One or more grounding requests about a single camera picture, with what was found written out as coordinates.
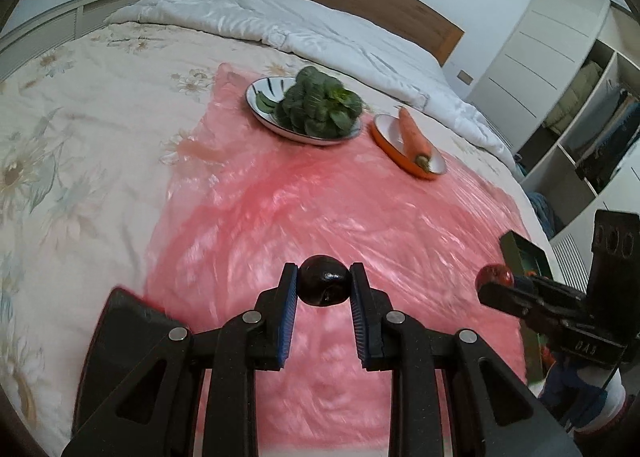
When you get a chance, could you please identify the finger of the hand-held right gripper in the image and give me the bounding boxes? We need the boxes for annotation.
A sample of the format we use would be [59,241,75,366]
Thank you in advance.
[477,274,588,333]

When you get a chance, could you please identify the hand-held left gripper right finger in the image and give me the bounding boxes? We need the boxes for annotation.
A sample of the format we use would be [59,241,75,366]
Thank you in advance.
[348,262,583,457]

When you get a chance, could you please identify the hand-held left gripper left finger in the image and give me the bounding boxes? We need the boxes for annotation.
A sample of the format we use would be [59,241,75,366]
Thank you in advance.
[62,262,301,457]

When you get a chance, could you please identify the red plum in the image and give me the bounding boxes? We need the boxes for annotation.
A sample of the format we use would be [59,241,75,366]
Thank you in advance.
[475,263,515,294]

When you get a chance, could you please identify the dark purple plum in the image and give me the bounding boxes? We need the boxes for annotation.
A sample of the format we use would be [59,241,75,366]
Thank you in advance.
[298,255,351,308]

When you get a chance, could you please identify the green box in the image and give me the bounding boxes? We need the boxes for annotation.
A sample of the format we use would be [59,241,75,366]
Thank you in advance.
[500,231,553,383]

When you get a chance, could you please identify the small white slatted panel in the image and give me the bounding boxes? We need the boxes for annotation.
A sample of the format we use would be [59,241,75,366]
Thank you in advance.
[550,232,596,288]

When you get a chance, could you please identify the blue cloth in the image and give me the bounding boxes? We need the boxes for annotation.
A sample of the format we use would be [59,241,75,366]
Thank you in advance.
[525,189,556,238]

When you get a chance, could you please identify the dark hanging clothes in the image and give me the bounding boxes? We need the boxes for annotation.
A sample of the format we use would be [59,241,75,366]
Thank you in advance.
[575,87,640,192]

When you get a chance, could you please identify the pink plastic sheet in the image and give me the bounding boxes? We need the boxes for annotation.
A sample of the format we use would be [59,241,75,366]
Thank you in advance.
[142,62,533,448]

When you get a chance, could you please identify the white open shelf unit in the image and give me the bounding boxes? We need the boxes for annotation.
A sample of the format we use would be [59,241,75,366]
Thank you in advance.
[515,39,640,238]

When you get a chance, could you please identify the black panel with red edge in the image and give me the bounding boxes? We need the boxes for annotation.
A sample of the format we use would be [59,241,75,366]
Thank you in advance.
[72,287,193,433]

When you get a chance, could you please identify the pale green jacket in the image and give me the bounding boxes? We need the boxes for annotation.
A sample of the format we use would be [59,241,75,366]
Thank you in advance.
[542,62,603,132]

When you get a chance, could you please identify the carrot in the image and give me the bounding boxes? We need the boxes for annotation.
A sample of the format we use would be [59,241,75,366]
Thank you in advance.
[397,107,433,172]

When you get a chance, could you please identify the orange round plate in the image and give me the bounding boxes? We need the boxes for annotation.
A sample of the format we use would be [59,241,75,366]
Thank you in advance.
[370,113,447,181]

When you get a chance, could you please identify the white wardrobe door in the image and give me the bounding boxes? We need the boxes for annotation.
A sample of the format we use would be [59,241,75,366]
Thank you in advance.
[465,0,611,152]

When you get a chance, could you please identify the green leafy vegetable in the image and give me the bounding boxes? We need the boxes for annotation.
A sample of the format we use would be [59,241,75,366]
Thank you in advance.
[275,67,363,138]

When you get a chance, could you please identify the white striped oval plate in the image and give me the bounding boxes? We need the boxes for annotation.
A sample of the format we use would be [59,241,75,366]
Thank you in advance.
[245,77,363,146]

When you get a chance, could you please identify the white duvet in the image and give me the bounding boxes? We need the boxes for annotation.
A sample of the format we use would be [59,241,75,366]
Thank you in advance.
[102,0,518,172]

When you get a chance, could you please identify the long white slatted panel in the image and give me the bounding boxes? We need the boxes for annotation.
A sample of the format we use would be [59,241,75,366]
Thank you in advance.
[0,0,158,80]

